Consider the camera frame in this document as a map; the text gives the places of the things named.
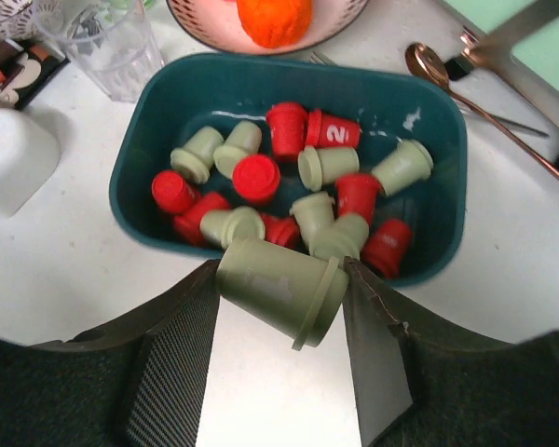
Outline red capsule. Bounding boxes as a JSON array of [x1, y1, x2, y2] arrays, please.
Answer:
[[151, 169, 201, 215], [361, 218, 414, 278], [306, 109, 361, 148], [232, 154, 281, 206], [266, 102, 308, 163]]

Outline mint green cutting board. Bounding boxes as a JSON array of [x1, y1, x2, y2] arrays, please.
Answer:
[[445, 0, 559, 92]]

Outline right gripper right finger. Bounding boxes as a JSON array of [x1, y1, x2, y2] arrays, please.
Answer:
[[343, 259, 559, 446]]

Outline fruit bowl plate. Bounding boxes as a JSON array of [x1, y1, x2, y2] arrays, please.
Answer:
[[167, 1, 368, 55]]

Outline teal storage basket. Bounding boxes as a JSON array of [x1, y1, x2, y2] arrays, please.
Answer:
[[109, 53, 468, 287]]

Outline green capsule bottom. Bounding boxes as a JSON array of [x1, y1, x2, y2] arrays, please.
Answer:
[[215, 238, 349, 351]]

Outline green capsule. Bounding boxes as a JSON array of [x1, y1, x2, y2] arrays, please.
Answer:
[[170, 126, 225, 184], [215, 238, 349, 351]]

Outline clear plastic cup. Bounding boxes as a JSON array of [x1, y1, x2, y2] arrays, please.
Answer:
[[32, 0, 164, 102]]

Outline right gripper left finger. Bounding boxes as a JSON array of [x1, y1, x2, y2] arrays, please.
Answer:
[[0, 260, 220, 446]]

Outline copper spoon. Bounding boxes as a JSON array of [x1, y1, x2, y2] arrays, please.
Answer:
[[404, 42, 559, 181]]

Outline small white colander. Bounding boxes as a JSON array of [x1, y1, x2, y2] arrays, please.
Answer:
[[0, 1, 34, 40]]

